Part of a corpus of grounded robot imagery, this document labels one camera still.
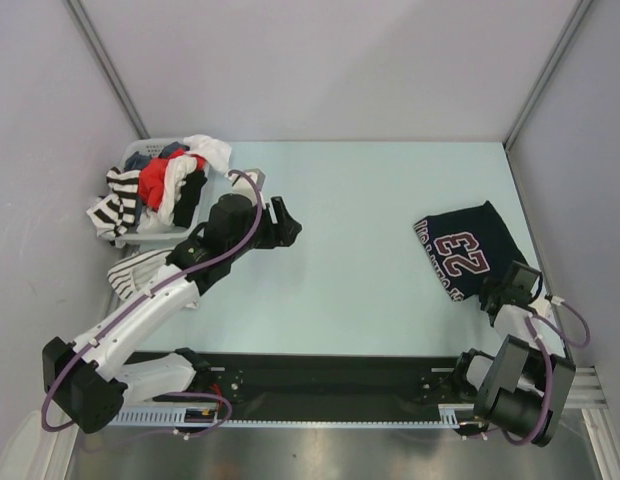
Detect thin striped white tank top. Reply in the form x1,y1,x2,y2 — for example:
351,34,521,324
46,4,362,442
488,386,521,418
107,248,198,309

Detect grey plastic laundry basket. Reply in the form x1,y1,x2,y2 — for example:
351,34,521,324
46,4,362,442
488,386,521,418
117,137,212,246

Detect aluminium extrusion rail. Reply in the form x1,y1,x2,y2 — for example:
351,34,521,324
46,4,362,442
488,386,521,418
566,367,607,409

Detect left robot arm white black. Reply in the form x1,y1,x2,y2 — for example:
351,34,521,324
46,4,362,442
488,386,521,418
41,194,302,433

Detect black white striped tank top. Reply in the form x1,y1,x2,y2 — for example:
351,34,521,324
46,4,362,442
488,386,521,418
86,167,140,241

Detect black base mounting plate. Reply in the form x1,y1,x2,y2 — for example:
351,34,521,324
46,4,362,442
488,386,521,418
129,349,491,424

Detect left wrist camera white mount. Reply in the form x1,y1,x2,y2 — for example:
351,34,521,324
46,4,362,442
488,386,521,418
227,169,266,205

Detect grey blue tank top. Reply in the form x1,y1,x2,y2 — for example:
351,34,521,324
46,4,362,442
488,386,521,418
122,139,189,171

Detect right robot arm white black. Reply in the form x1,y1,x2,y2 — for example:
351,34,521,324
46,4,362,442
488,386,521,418
451,261,576,447

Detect slotted cable duct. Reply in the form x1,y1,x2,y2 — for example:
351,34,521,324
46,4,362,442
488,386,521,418
109,405,487,435

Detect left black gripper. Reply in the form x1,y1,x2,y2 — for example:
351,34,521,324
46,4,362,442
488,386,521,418
227,197,301,261

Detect navy tank top red trim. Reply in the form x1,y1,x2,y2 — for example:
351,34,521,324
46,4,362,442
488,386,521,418
413,201,527,302

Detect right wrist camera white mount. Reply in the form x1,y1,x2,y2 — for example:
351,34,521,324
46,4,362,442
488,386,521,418
530,294,565,319

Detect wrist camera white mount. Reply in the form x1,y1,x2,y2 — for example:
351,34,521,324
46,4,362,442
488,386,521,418
227,169,266,205
530,294,565,319

